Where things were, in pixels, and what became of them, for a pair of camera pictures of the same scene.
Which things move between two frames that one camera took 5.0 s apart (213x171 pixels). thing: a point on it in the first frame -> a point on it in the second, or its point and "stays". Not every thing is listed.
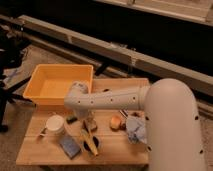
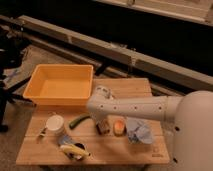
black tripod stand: (13, 47) stays
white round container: (55, 124) stays
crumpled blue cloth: (135, 127) stays
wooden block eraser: (90, 125) -> (103, 127)
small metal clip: (43, 133) stays
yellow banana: (90, 142) -> (69, 148)
